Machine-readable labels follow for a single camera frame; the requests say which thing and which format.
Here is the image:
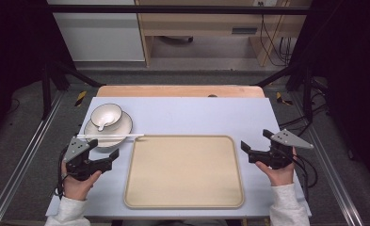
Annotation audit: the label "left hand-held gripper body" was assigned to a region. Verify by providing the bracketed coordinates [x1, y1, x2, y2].
[62, 137, 113, 182]

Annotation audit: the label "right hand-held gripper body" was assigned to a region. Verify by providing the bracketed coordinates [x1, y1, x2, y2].
[248, 128, 314, 170]

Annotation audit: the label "white chopstick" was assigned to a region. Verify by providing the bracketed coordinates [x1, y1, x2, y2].
[76, 133, 145, 138]
[78, 136, 134, 141]

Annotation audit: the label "white plate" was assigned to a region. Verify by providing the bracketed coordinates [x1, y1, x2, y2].
[83, 110, 134, 149]

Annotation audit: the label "white spoon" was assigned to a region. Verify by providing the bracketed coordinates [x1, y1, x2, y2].
[97, 111, 117, 132]

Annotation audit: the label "white bowl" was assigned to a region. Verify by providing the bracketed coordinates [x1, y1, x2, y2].
[89, 103, 123, 129]

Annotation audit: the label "beige tray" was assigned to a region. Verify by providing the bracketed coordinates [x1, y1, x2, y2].
[123, 135, 246, 210]

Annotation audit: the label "person's right hand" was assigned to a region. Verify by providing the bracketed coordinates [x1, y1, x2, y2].
[255, 146, 298, 187]

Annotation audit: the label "person's left hand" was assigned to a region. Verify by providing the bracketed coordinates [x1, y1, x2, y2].
[60, 158, 103, 202]

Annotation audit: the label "yellow black floor tape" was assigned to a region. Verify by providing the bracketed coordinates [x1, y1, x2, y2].
[275, 91, 294, 106]
[74, 90, 88, 107]

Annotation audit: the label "black metal stand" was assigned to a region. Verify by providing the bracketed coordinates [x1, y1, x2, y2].
[254, 62, 330, 124]
[40, 60, 106, 121]

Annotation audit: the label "white cabinet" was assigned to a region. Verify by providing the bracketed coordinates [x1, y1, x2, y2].
[46, 0, 146, 63]

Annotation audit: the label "wooden desk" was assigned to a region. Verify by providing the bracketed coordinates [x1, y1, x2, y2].
[135, 0, 313, 68]

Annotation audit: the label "black horizontal bar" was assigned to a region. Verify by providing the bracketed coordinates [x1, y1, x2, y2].
[45, 4, 311, 16]

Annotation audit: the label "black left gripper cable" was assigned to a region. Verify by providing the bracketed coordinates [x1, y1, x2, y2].
[54, 146, 68, 200]

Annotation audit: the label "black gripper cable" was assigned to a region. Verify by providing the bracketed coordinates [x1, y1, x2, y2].
[54, 146, 68, 200]
[290, 153, 318, 202]

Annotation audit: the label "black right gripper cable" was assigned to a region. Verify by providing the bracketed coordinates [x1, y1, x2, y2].
[290, 153, 318, 202]

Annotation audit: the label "aluminium rail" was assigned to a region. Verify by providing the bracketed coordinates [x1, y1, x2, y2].
[0, 90, 66, 226]
[290, 92, 364, 226]

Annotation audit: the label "black hanging cables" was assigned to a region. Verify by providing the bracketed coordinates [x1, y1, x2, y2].
[258, 1, 295, 68]

